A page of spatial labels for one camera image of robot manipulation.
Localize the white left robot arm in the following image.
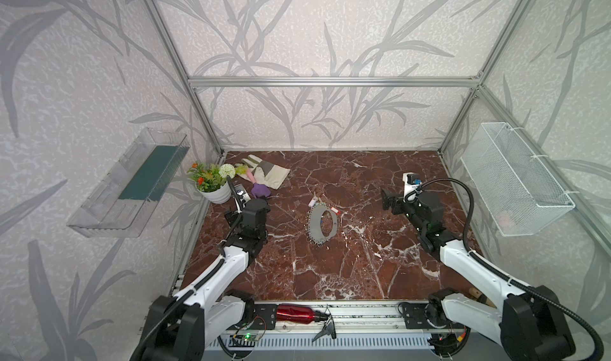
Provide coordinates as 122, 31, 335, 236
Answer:
130, 199, 270, 360

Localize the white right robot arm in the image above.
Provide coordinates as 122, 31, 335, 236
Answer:
381, 190, 576, 360

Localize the beige and grey garden glove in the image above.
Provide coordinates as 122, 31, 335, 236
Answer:
240, 154, 290, 190

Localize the white ribbed plant pot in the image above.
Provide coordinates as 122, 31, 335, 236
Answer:
197, 182, 232, 205

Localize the artificial green plant with flowers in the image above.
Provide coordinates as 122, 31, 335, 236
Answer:
187, 163, 247, 192

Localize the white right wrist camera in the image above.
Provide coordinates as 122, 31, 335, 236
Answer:
403, 172, 422, 200

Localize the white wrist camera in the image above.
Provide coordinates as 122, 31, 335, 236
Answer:
234, 184, 251, 205
403, 172, 422, 200

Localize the white wire mesh basket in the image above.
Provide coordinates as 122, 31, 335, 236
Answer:
461, 122, 575, 237

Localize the purple trowel pink handle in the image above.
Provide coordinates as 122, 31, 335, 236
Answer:
246, 168, 271, 199

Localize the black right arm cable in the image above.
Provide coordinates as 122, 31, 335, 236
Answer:
404, 177, 605, 361

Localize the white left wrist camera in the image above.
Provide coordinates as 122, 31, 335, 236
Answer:
234, 184, 251, 205

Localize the clear plastic wall tray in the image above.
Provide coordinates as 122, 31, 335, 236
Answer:
67, 128, 190, 238

